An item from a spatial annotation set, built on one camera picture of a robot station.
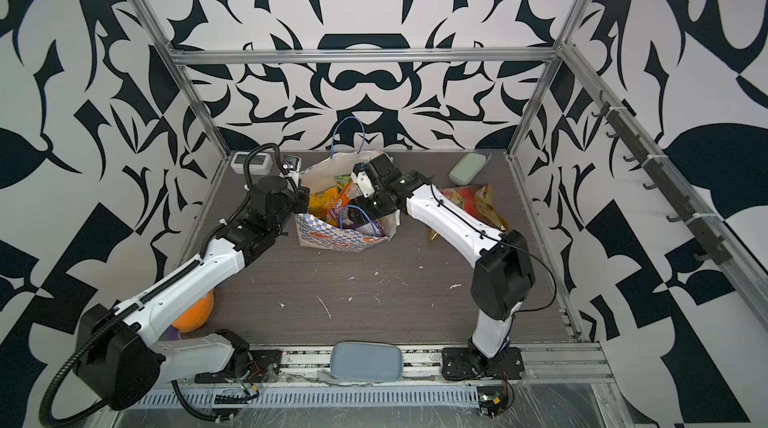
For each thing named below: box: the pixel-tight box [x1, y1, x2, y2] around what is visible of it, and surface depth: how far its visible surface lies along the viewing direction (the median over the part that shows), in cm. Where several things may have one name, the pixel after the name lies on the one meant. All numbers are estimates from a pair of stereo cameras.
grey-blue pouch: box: [330, 341, 404, 383], surface depth 75 cm
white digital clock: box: [230, 151, 273, 176], surface depth 114 cm
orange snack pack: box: [308, 175, 353, 226], surface depth 95 cm
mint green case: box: [448, 152, 487, 185], surface depth 117 cm
